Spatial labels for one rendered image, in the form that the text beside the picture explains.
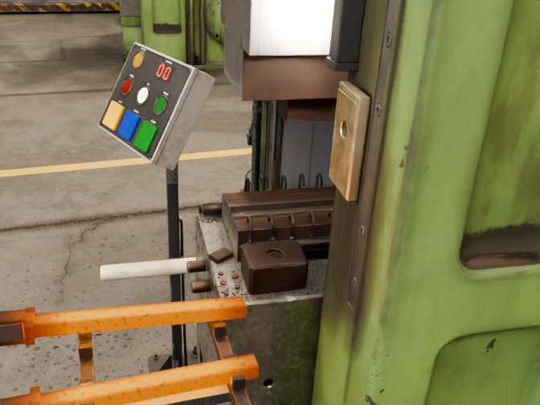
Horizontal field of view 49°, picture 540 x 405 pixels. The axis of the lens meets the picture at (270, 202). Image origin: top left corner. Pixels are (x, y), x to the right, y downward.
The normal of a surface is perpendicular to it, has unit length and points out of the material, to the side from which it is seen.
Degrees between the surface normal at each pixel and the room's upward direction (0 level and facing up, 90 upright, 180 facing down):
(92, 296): 0
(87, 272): 0
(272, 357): 90
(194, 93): 90
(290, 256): 0
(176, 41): 90
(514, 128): 89
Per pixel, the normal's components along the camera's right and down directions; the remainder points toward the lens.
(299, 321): 0.24, 0.46
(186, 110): 0.62, 0.39
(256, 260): 0.05, -0.89
